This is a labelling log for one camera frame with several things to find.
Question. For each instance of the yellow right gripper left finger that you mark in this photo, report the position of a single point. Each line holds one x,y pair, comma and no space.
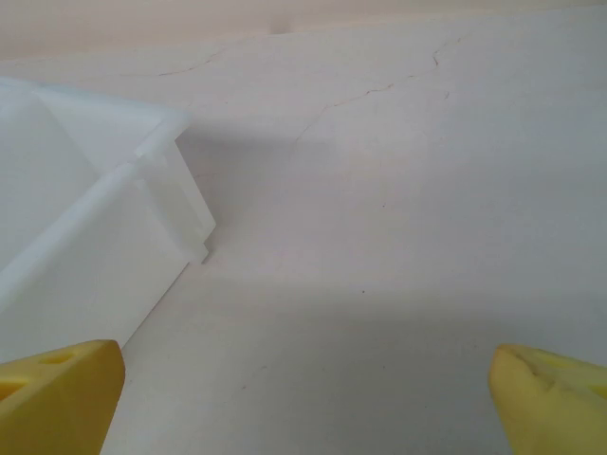
57,407

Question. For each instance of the white three-compartment plastic container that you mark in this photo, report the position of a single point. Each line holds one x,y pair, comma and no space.
71,237

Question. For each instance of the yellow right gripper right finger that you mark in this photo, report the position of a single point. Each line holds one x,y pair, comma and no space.
555,412

